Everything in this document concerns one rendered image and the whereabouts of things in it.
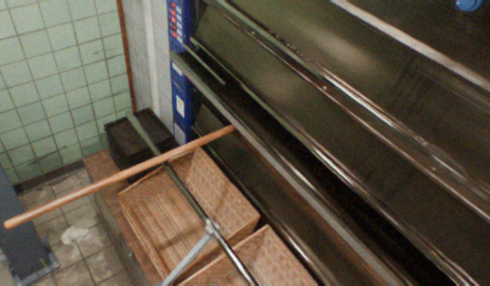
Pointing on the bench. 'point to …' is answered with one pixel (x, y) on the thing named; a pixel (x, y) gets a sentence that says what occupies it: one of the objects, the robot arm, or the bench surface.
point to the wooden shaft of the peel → (115, 178)
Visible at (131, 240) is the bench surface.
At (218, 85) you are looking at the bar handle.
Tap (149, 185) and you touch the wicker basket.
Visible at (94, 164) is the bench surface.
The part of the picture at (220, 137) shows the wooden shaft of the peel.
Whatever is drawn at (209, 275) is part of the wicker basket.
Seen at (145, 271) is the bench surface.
